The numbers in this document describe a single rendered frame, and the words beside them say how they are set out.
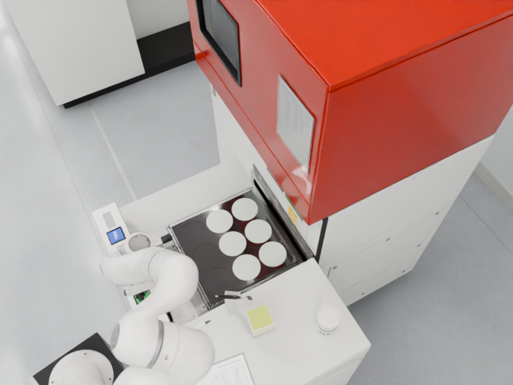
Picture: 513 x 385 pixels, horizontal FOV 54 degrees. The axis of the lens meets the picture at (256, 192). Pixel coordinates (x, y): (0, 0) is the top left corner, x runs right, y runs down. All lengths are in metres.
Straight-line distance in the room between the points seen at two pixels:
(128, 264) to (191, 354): 0.37
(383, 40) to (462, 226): 2.09
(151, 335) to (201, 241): 0.86
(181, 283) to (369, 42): 0.66
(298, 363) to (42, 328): 1.63
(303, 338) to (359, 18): 0.98
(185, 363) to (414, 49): 0.82
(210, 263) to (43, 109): 2.20
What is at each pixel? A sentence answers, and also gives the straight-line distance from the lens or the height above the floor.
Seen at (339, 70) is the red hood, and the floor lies 1.82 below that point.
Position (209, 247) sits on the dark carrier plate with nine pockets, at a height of 0.90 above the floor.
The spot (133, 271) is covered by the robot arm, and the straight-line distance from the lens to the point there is 1.37.
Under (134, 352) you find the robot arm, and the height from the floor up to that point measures 1.56.
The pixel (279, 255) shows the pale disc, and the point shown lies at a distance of 1.84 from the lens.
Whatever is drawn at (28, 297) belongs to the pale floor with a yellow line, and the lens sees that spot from 3.01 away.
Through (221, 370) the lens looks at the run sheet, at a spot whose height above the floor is 0.97.
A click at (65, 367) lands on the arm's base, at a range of 1.72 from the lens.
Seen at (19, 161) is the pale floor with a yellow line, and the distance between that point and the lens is 3.52.
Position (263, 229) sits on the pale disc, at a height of 0.90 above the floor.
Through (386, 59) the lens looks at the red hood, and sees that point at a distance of 1.13.
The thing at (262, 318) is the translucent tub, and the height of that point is 1.03.
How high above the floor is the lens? 2.57
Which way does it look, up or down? 58 degrees down
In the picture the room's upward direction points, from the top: 1 degrees counter-clockwise
